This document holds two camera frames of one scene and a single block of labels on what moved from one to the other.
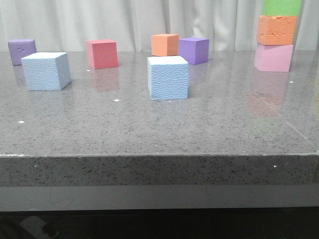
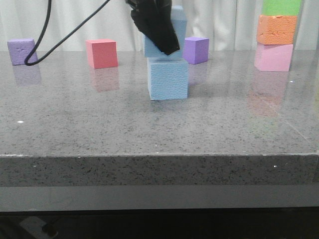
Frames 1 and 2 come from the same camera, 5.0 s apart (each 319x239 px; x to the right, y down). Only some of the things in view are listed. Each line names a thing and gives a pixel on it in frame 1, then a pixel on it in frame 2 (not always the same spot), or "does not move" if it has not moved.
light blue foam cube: (47, 71) -> (179, 23)
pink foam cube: (270, 58) does not move
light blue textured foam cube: (168, 77) does not move
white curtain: (66, 25) does not move
